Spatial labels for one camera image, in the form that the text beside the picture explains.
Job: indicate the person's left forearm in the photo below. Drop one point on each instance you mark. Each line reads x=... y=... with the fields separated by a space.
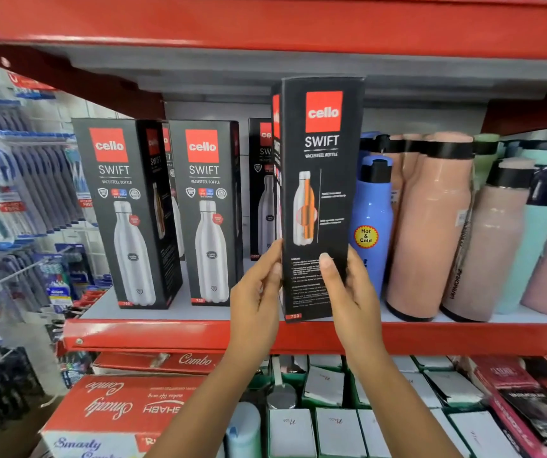
x=211 y=407

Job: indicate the steel container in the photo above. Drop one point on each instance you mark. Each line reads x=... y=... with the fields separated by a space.
x=281 y=396

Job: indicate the group of white green boxes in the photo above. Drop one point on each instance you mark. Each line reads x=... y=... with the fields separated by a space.
x=350 y=414

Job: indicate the person's right thumb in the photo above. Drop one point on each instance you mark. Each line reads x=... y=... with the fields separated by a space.
x=330 y=276

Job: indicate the person's right forearm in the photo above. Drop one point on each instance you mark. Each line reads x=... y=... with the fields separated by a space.
x=397 y=410

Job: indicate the rows of hanging toothbrush packets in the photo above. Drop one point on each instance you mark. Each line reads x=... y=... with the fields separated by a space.
x=20 y=185

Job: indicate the large red white carton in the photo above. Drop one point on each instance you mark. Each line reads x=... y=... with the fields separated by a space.
x=111 y=414

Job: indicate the person's left thumb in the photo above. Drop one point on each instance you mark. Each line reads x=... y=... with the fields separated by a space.
x=273 y=276

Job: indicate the black bottle box orange diagram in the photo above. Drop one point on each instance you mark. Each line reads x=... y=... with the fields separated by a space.
x=321 y=195

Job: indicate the flat red carton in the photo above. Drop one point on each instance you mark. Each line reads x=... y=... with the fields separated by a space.
x=159 y=363

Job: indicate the mint green bottle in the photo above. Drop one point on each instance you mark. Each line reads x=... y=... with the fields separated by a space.
x=540 y=154
x=485 y=154

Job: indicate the blue bottle round sticker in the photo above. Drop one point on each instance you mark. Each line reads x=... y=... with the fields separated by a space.
x=371 y=219

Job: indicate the person's left hand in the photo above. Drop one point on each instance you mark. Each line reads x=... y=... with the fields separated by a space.
x=253 y=310

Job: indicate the red metal shelf rack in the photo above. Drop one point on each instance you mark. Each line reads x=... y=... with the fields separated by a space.
x=302 y=28

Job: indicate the black steel bottle box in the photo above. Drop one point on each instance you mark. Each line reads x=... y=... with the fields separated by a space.
x=121 y=209
x=174 y=205
x=261 y=205
x=209 y=209

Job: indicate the mint bottle navy lid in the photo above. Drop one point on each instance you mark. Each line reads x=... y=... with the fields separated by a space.
x=531 y=233

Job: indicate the light blue bottle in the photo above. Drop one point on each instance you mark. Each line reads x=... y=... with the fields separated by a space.
x=244 y=431

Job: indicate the person's right hand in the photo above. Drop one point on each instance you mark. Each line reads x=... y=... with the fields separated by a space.
x=357 y=314

